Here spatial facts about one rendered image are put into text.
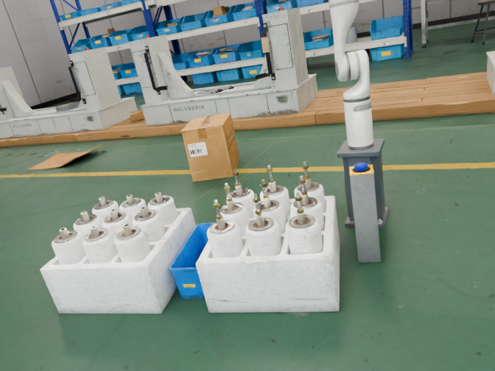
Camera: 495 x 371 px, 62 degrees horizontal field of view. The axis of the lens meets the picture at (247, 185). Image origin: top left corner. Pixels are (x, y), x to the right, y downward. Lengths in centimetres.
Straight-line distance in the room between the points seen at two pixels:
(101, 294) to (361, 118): 103
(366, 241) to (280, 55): 205
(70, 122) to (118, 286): 323
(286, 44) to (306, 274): 223
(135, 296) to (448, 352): 88
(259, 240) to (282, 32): 219
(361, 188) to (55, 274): 100
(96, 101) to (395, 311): 353
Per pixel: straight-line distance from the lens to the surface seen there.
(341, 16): 144
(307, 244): 114
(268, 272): 117
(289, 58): 314
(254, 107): 326
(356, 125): 148
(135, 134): 386
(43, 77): 852
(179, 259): 141
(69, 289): 150
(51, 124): 467
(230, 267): 119
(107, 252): 139
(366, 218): 133
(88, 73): 420
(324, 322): 120
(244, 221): 130
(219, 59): 634
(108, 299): 144
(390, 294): 129
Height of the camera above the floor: 80
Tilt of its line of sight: 22 degrees down
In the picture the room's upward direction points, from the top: 11 degrees counter-clockwise
